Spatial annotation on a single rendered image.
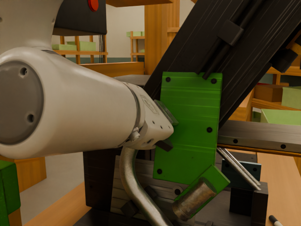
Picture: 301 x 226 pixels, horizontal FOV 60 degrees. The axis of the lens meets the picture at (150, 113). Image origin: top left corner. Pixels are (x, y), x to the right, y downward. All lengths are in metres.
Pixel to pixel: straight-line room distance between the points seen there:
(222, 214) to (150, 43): 0.87
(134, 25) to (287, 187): 10.02
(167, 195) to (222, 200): 0.30
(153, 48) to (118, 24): 9.72
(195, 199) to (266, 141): 0.22
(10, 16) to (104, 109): 0.12
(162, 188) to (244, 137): 0.21
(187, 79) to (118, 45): 10.48
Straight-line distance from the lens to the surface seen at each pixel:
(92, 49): 6.94
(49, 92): 0.19
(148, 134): 0.33
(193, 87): 0.50
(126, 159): 0.50
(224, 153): 0.63
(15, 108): 0.21
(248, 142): 0.60
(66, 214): 0.80
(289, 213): 0.82
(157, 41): 1.31
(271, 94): 3.67
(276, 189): 0.93
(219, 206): 0.78
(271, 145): 0.60
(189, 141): 0.49
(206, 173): 0.49
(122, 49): 10.88
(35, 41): 0.29
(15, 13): 0.27
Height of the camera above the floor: 1.30
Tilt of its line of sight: 12 degrees down
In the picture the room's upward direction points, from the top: straight up
